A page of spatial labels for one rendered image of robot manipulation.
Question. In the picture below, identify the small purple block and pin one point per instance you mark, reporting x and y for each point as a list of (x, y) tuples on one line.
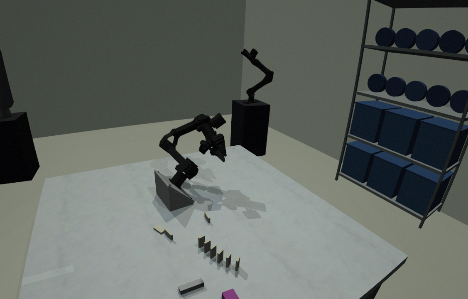
[(230, 294)]

